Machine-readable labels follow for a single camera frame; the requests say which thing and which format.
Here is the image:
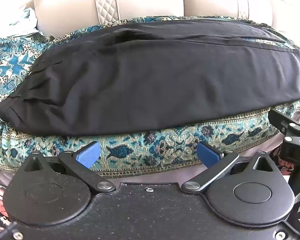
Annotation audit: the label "beige leather sofa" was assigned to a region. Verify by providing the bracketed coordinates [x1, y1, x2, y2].
[33, 0, 300, 37]

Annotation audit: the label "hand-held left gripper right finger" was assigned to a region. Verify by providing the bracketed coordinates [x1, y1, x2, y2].
[182, 141, 282, 194]

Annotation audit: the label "light blue cloth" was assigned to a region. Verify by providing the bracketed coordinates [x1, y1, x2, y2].
[9, 6, 44, 34]

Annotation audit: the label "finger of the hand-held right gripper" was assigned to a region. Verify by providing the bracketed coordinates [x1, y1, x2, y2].
[268, 108, 300, 137]

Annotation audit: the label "black pants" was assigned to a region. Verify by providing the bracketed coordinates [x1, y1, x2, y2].
[0, 19, 300, 137]

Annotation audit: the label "teal patterned blanket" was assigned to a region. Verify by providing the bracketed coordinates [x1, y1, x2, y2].
[0, 16, 300, 179]

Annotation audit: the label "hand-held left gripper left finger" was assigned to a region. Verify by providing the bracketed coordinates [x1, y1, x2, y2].
[22, 141, 117, 194]

